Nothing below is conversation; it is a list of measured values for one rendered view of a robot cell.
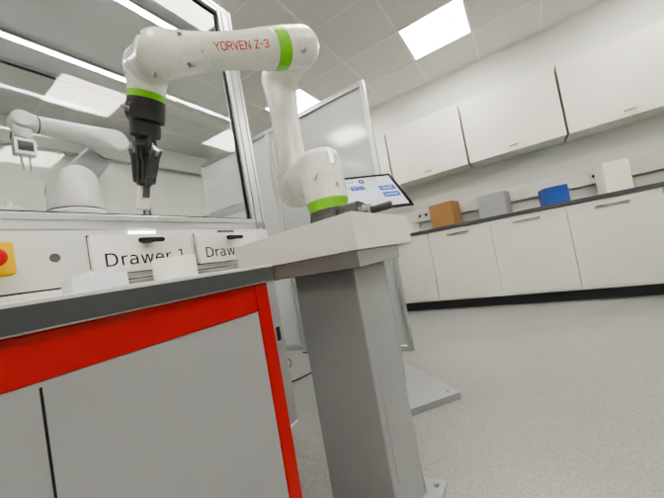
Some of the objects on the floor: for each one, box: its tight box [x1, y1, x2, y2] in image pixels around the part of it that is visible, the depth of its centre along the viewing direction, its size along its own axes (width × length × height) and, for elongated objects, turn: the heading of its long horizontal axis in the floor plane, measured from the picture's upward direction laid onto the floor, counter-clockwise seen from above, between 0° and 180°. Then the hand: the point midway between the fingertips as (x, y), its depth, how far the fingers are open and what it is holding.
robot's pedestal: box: [273, 245, 448, 498], centre depth 90 cm, size 30×30×76 cm
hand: (143, 198), depth 86 cm, fingers closed
